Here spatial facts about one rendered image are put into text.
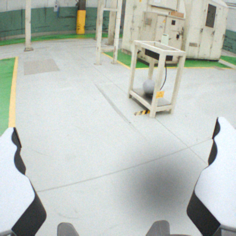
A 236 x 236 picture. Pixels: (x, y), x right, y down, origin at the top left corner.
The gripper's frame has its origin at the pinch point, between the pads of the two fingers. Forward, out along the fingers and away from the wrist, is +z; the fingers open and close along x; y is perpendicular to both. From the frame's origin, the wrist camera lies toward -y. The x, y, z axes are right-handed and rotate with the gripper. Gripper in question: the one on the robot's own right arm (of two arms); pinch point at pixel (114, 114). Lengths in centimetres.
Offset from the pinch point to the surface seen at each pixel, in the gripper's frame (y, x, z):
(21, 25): -15, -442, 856
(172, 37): 50, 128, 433
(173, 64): 120, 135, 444
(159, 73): 58, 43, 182
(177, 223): 112, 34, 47
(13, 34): 21, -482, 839
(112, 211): 106, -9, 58
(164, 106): 102, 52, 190
